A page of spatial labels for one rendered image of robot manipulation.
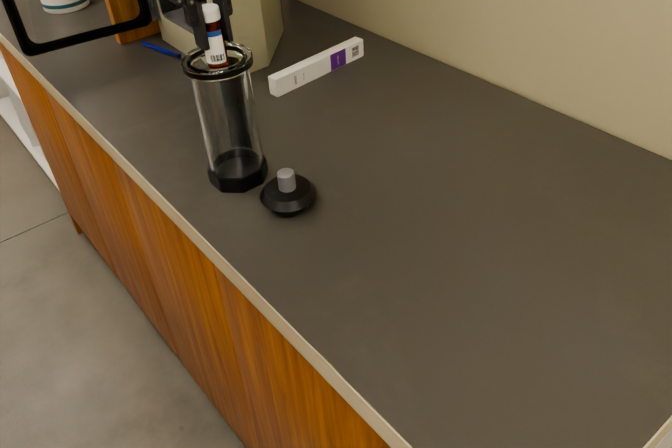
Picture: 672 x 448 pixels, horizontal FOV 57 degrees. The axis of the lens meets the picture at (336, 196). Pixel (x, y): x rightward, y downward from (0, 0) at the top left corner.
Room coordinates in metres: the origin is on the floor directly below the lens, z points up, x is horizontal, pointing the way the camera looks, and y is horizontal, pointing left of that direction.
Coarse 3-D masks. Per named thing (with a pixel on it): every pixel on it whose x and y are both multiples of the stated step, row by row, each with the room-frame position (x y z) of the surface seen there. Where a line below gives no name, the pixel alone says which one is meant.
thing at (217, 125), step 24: (240, 48) 0.90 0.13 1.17; (192, 72) 0.83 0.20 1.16; (216, 72) 0.83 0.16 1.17; (216, 96) 0.83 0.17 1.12; (240, 96) 0.85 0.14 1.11; (216, 120) 0.83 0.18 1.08; (240, 120) 0.84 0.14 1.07; (216, 144) 0.84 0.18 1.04; (240, 144) 0.84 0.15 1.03; (216, 168) 0.84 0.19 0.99; (240, 168) 0.83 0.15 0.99
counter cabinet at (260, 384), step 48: (0, 48) 1.88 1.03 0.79; (48, 96) 1.50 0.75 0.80; (48, 144) 1.75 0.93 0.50; (96, 144) 1.22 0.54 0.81; (96, 192) 1.38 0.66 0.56; (144, 192) 1.01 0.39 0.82; (96, 240) 1.61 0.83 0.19; (144, 240) 1.11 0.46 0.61; (144, 288) 1.25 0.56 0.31; (192, 288) 0.91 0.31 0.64; (192, 336) 0.99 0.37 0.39; (240, 336) 0.75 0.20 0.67; (240, 384) 0.80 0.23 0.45; (288, 384) 0.62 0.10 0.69; (240, 432) 0.87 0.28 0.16; (288, 432) 0.65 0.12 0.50; (336, 432) 0.52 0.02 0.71
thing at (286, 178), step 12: (288, 168) 0.80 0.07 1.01; (276, 180) 0.81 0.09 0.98; (288, 180) 0.78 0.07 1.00; (300, 180) 0.81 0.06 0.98; (264, 192) 0.78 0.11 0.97; (276, 192) 0.78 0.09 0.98; (288, 192) 0.78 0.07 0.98; (300, 192) 0.77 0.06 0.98; (312, 192) 0.78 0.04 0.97; (264, 204) 0.76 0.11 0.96; (276, 204) 0.75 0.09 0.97; (288, 204) 0.75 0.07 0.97; (300, 204) 0.75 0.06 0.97; (288, 216) 0.76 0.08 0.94
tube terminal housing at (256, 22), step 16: (208, 0) 1.25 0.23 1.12; (240, 0) 1.27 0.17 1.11; (256, 0) 1.30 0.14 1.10; (272, 0) 1.41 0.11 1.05; (240, 16) 1.27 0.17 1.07; (256, 16) 1.29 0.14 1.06; (272, 16) 1.40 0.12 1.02; (176, 32) 1.42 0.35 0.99; (240, 32) 1.27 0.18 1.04; (256, 32) 1.29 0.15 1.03; (272, 32) 1.38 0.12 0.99; (176, 48) 1.43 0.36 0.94; (192, 48) 1.36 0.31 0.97; (256, 48) 1.29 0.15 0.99; (272, 48) 1.36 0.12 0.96; (256, 64) 1.28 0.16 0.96
